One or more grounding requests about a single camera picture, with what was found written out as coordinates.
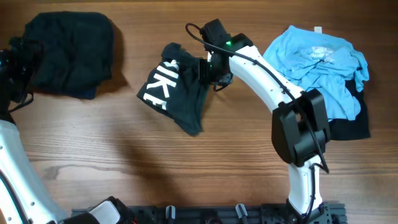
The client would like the dark green t-shirt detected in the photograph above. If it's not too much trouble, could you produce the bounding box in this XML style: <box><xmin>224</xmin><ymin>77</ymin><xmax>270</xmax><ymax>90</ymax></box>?
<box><xmin>137</xmin><ymin>42</ymin><xmax>209</xmax><ymax>136</ymax></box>

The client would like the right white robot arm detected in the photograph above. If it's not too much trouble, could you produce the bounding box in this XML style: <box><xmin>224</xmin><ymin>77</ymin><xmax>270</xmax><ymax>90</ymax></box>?
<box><xmin>197</xmin><ymin>19</ymin><xmax>330</xmax><ymax>223</ymax></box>

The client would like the black garment under blue shirt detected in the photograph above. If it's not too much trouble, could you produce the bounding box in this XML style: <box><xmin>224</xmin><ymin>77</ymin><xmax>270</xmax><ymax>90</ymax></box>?
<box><xmin>329</xmin><ymin>80</ymin><xmax>371</xmax><ymax>141</ymax></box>

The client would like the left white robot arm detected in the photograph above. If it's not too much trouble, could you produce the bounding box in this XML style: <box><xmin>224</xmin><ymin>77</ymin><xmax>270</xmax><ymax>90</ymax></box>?
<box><xmin>1</xmin><ymin>39</ymin><xmax>123</xmax><ymax>223</ymax></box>

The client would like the black folded garment left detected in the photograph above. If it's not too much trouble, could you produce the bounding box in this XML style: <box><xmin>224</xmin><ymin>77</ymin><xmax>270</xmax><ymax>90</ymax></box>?
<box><xmin>9</xmin><ymin>11</ymin><xmax>114</xmax><ymax>100</ymax></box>

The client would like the light blue t-shirt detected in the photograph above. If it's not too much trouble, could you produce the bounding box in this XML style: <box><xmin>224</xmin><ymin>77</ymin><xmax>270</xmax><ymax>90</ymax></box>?
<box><xmin>263</xmin><ymin>26</ymin><xmax>369</xmax><ymax>121</ymax></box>

